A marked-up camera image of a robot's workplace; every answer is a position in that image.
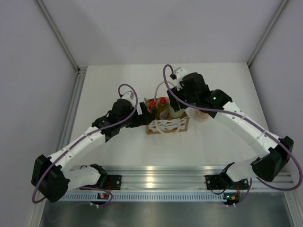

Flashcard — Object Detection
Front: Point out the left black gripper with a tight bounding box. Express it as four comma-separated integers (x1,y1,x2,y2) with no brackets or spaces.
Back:
119,102,153,128

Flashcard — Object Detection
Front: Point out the cream pump lotion bottle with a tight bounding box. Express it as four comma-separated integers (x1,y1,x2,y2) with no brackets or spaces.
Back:
194,109,209,122

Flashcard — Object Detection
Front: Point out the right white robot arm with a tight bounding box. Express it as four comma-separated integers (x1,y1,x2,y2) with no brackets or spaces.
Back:
167,68,294,188

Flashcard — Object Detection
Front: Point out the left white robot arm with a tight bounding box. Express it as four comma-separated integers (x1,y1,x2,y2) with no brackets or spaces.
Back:
31,98,155,202

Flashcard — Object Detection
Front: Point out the burlap watermelon canvas bag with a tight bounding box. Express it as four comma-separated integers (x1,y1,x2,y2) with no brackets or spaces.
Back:
143,81,190,136

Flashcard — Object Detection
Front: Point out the yellow red-capped bottle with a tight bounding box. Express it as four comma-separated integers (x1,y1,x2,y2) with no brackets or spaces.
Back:
155,97,169,120

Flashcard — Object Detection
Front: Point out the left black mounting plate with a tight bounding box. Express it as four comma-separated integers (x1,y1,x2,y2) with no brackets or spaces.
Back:
104,175,122,191

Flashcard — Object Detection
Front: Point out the black mounting plate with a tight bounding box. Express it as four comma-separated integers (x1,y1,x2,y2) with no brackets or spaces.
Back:
205,175,226,190
104,175,122,191

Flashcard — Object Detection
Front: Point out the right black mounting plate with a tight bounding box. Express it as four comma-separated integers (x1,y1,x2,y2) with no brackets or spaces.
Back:
205,175,226,190

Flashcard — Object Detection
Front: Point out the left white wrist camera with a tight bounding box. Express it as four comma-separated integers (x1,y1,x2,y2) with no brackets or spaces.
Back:
121,91,136,106

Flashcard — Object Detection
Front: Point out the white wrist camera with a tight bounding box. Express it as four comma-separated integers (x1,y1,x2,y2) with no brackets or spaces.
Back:
121,91,136,106
170,67,188,90

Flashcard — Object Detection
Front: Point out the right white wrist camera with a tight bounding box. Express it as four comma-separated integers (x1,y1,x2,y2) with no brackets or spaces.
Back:
170,67,188,90

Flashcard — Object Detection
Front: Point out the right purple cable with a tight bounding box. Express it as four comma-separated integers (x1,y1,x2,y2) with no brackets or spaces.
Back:
163,64,301,206

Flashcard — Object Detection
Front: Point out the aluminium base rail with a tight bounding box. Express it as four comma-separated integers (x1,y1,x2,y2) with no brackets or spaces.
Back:
36,165,296,192

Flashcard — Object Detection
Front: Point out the left aluminium frame post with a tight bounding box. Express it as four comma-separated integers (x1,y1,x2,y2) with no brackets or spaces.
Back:
34,0,88,149

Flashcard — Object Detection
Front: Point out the aluminium frame post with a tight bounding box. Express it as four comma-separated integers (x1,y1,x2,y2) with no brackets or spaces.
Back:
247,0,291,68
34,0,88,149

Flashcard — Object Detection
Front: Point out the white slotted cable duct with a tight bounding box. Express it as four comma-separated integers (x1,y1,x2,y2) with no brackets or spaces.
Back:
60,192,237,202

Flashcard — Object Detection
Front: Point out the right aluminium frame post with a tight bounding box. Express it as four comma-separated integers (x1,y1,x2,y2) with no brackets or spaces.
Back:
247,0,291,68

